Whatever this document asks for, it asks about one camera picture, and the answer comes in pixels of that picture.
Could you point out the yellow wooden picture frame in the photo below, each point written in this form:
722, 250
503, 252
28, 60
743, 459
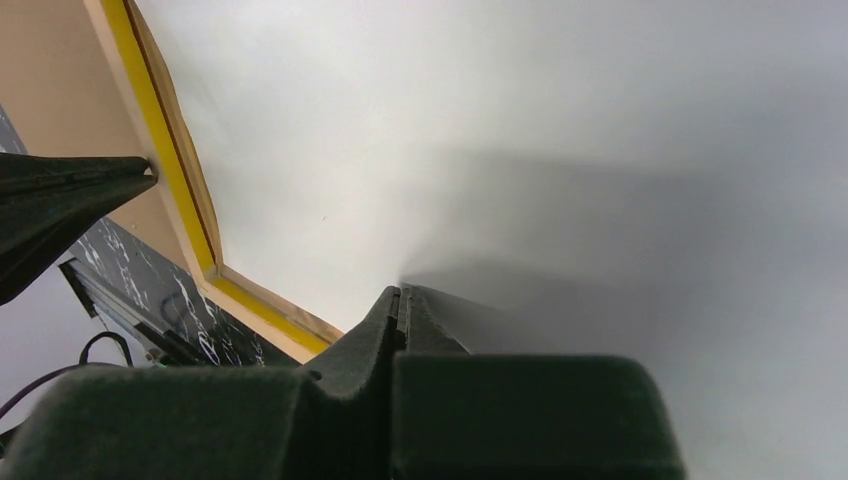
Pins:
149, 97

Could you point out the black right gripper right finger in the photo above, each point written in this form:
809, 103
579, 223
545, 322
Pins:
457, 415

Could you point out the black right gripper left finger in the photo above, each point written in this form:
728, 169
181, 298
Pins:
326, 419

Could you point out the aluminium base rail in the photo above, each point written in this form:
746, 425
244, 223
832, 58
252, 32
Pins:
152, 342

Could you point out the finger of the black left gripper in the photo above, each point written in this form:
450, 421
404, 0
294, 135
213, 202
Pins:
36, 232
22, 173

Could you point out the building photo print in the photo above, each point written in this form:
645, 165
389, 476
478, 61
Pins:
662, 180

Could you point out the brown backing board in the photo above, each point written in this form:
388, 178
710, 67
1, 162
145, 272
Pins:
59, 93

